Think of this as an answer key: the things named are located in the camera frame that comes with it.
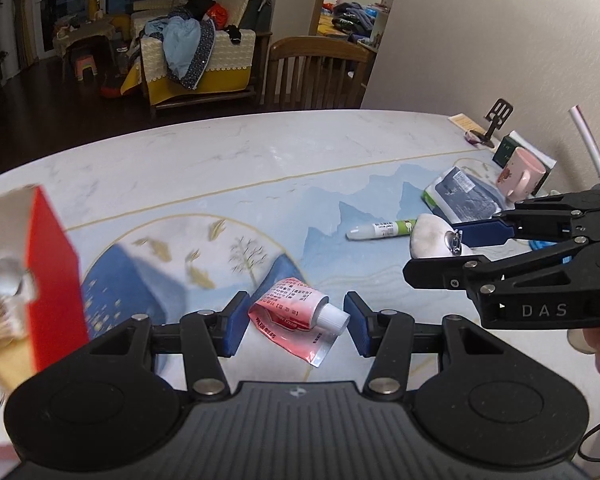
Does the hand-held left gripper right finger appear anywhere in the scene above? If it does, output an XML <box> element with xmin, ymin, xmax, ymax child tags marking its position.
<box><xmin>343</xmin><ymin>291</ymin><xmax>506</xmax><ymax>402</ymax></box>

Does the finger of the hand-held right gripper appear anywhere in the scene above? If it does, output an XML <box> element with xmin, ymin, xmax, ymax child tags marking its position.
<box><xmin>402</xmin><ymin>238</ymin><xmax>600</xmax><ymax>292</ymax></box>
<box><xmin>455</xmin><ymin>190</ymin><xmax>600</xmax><ymax>249</ymax></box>

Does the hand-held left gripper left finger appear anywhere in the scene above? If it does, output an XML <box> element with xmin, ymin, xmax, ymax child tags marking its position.
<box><xmin>87</xmin><ymin>291</ymin><xmax>251</xmax><ymax>402</ymax></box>

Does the red ointment tube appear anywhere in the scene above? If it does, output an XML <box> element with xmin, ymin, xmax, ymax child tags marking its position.
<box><xmin>248</xmin><ymin>277</ymin><xmax>351</xmax><ymax>367</ymax></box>

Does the red and white box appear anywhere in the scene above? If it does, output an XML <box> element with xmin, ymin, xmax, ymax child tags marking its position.
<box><xmin>0</xmin><ymin>185</ymin><xmax>91</xmax><ymax>461</ymax></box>

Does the blue wet wipes pack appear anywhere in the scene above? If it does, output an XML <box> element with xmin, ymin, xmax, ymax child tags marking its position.
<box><xmin>423</xmin><ymin>165</ymin><xmax>519</xmax><ymax>224</ymax></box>

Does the pink mug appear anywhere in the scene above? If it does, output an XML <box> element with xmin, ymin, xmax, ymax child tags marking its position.
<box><xmin>495</xmin><ymin>147</ymin><xmax>547</xmax><ymax>202</ymax></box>

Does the white and green ointment pen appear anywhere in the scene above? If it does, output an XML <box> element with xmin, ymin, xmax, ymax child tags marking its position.
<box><xmin>346</xmin><ymin>218</ymin><xmax>419</xmax><ymax>241</ymax></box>

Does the dark green box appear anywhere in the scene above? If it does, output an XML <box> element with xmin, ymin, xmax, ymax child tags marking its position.
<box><xmin>492</xmin><ymin>130</ymin><xmax>557</xmax><ymax>196</ymax></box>

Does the yellow note card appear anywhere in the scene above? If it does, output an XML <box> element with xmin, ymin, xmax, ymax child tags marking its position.
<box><xmin>448</xmin><ymin>113</ymin><xmax>482</xmax><ymax>137</ymax></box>

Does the black phone stand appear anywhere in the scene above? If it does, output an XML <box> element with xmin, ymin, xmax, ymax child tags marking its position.
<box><xmin>472</xmin><ymin>98</ymin><xmax>515</xmax><ymax>147</ymax></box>

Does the clear round bead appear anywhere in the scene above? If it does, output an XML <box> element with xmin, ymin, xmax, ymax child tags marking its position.
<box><xmin>0</xmin><ymin>258</ymin><xmax>24</xmax><ymax>297</ymax></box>

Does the wooden dining chair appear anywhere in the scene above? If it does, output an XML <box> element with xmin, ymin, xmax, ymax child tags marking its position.
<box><xmin>264</xmin><ymin>36</ymin><xmax>374</xmax><ymax>112</ymax></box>

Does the pile of dark clothes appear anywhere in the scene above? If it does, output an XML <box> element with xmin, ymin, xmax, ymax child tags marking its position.
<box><xmin>321</xmin><ymin>2</ymin><xmax>382</xmax><ymax>51</ymax></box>

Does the wooden sofa with yellow cover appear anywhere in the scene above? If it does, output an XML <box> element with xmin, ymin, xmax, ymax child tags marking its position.
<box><xmin>121</xmin><ymin>0</ymin><xmax>274</xmax><ymax>112</ymax></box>

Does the red floor cushion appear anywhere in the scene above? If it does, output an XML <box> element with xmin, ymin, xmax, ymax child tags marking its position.
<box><xmin>99</xmin><ymin>76</ymin><xmax>127</xmax><ymax>99</ymax></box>

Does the pile of blue clothes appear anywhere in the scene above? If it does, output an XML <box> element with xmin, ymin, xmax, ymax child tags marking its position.
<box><xmin>161</xmin><ymin>5</ymin><xmax>217</xmax><ymax>92</ymax></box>

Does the pink plastic stool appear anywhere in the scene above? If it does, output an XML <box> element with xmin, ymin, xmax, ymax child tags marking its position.
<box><xmin>73</xmin><ymin>55</ymin><xmax>99</xmax><ymax>79</ymax></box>

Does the small low table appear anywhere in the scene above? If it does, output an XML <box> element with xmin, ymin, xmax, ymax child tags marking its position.
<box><xmin>52</xmin><ymin>19</ymin><xmax>117</xmax><ymax>81</ymax></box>

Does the grey and yellow curtain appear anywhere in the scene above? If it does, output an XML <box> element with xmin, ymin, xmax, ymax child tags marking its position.
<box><xmin>19</xmin><ymin>0</ymin><xmax>44</xmax><ymax>67</ymax></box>

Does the white standing air conditioner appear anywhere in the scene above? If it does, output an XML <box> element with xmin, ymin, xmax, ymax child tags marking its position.
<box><xmin>0</xmin><ymin>0</ymin><xmax>22</xmax><ymax>81</ymax></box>

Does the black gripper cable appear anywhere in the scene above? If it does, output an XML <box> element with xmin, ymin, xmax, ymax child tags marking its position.
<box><xmin>577</xmin><ymin>414</ymin><xmax>600</xmax><ymax>467</ymax></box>

